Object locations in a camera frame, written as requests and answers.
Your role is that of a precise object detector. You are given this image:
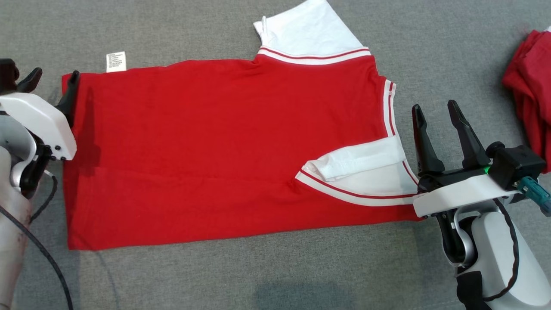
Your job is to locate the red white lettered t-shirt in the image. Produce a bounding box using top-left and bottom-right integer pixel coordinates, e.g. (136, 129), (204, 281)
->
(61, 0), (426, 251)

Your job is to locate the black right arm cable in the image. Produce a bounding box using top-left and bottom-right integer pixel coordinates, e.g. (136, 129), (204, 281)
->
(481, 176), (551, 303)

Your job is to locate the red shorts white stripe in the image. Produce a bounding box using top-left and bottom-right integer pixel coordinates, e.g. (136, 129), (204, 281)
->
(501, 26), (551, 175)

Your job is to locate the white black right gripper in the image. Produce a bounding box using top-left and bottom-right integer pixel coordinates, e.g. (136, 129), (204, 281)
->
(411, 99), (525, 219)

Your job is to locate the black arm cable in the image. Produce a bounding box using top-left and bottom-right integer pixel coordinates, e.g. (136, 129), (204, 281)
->
(481, 176), (551, 303)
(0, 170), (74, 310)

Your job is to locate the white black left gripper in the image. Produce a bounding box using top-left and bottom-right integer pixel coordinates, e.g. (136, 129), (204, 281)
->
(0, 67), (81, 162)

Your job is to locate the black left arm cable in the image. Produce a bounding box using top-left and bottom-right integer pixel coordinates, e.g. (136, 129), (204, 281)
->
(0, 170), (74, 310)

